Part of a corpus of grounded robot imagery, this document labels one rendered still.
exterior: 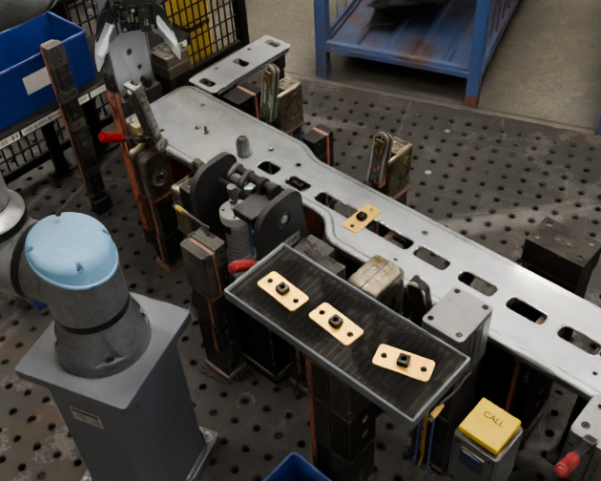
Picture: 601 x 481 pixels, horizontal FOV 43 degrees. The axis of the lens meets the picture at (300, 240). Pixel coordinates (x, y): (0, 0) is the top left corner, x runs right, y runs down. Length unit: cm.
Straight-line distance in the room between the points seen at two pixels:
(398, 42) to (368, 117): 147
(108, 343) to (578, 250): 86
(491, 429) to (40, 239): 67
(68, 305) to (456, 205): 119
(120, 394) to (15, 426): 56
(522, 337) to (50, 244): 79
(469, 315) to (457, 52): 257
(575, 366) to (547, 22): 317
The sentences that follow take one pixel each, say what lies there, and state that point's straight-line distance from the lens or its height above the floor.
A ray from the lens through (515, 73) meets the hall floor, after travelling 390.
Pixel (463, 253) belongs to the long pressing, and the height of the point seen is 100.
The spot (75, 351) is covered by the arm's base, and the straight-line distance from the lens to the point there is 121.
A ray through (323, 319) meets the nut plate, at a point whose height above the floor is 116.
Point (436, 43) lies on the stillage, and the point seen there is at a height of 16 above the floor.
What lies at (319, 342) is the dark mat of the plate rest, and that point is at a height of 116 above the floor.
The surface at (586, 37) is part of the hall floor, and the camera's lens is 426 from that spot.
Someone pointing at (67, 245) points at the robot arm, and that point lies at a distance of 111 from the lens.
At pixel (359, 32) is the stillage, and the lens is 385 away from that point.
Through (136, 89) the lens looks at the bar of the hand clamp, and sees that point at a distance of 160.
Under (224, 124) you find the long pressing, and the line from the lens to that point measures 183.
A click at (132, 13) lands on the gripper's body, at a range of 140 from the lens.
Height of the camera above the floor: 206
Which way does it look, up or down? 45 degrees down
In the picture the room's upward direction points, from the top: 4 degrees counter-clockwise
